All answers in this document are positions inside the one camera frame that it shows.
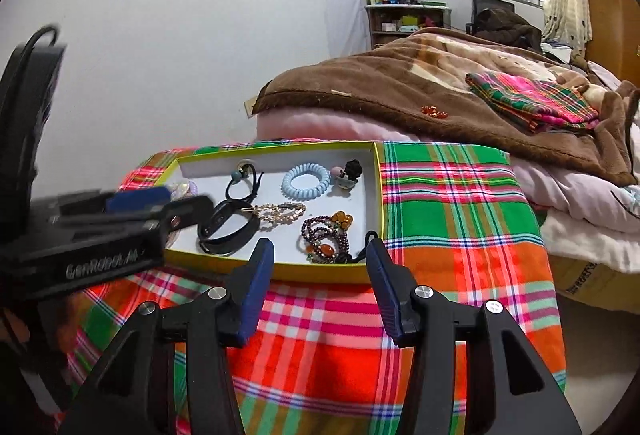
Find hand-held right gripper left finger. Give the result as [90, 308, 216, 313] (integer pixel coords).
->
[57, 237, 276, 435]

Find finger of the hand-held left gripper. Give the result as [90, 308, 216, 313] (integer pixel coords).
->
[147, 195, 216, 241]
[102, 186, 170, 215]

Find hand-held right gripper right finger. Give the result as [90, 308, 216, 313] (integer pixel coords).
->
[364, 230, 583, 435]

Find translucent hair claw clip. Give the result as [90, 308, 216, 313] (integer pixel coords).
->
[165, 180, 193, 201]

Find black smart band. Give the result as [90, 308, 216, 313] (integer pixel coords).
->
[196, 200, 261, 257]

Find black beaded hair tie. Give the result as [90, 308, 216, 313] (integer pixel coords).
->
[225, 158, 266, 206]

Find purple amber bead bracelet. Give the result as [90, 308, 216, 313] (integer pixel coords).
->
[299, 210, 368, 265]

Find gold pearl hair clip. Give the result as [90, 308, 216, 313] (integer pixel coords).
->
[245, 202, 307, 231]

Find yellow-green shallow box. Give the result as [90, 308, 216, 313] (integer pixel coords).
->
[162, 140, 386, 286]

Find light blue spiral hair tie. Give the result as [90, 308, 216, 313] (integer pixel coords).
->
[281, 162, 331, 201]

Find red green plaid sheet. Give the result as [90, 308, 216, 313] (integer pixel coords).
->
[57, 140, 568, 435]

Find pink quilt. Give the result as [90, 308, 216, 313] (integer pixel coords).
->
[255, 108, 636, 226]

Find brown plush blanket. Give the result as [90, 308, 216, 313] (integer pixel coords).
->
[252, 26, 640, 188]

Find cardboard box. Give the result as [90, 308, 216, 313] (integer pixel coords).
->
[552, 255, 640, 311]

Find white rumpled bedding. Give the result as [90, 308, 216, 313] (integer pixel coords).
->
[542, 185, 640, 273]

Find folded plaid cloth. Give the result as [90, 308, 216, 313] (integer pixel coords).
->
[465, 71, 601, 133]

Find wooden shelf unit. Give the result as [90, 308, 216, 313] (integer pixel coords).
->
[365, 4, 453, 51]

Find dark jacket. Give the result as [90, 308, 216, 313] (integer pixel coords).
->
[472, 8, 543, 48]

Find black television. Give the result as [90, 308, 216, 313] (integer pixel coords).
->
[472, 0, 516, 28]

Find wooden wardrobe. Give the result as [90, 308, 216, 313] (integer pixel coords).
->
[572, 0, 640, 86]

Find cartoon figure hair tie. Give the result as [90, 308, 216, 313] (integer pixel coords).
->
[331, 158, 363, 189]

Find black cable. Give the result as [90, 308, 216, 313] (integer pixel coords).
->
[22, 25, 62, 50]

